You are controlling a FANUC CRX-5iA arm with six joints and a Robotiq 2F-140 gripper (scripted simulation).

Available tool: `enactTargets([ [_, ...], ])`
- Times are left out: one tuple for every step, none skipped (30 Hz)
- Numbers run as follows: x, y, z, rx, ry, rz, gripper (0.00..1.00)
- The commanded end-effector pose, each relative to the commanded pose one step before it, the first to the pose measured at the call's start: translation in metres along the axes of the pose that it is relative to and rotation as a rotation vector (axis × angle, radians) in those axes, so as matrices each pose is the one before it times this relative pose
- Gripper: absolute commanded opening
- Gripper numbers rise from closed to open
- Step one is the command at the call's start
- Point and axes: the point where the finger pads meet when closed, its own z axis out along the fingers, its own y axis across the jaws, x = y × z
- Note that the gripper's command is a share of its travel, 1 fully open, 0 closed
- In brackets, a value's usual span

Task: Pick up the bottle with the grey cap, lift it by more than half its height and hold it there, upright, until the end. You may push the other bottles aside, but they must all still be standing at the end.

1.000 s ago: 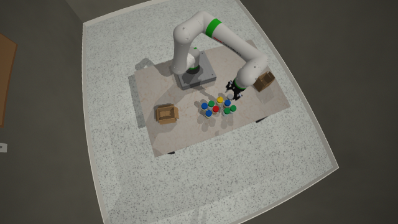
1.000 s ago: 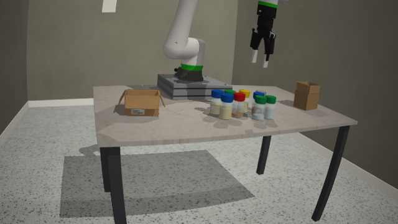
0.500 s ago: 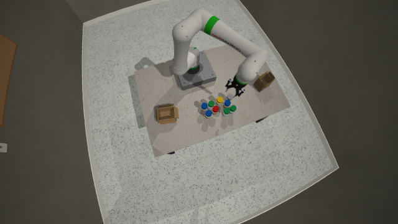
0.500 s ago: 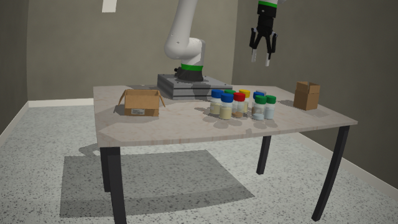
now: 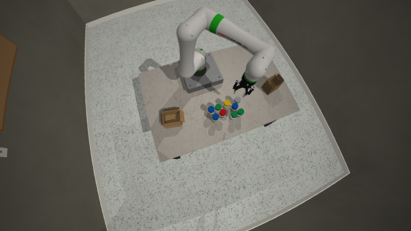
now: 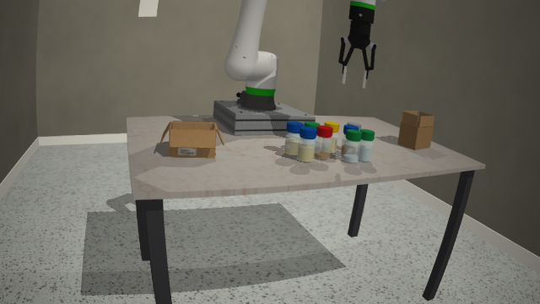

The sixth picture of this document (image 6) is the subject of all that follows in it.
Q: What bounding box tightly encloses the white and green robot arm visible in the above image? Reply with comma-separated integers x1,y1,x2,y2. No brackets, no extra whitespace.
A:
224,0,386,111

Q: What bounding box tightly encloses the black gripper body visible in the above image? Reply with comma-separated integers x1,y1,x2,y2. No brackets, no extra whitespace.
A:
348,20,371,50

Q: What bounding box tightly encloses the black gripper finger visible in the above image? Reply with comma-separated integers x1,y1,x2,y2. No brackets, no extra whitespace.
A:
338,37,357,84
360,41,377,88

